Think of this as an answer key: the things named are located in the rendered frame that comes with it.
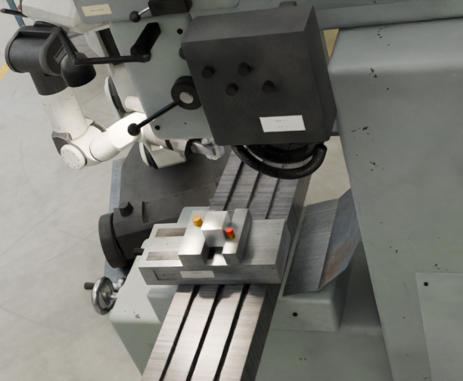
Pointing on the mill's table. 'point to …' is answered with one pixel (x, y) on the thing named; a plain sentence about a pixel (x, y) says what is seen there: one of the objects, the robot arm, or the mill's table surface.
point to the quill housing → (161, 75)
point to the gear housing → (100, 10)
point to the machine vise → (220, 255)
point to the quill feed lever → (184, 88)
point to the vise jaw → (194, 243)
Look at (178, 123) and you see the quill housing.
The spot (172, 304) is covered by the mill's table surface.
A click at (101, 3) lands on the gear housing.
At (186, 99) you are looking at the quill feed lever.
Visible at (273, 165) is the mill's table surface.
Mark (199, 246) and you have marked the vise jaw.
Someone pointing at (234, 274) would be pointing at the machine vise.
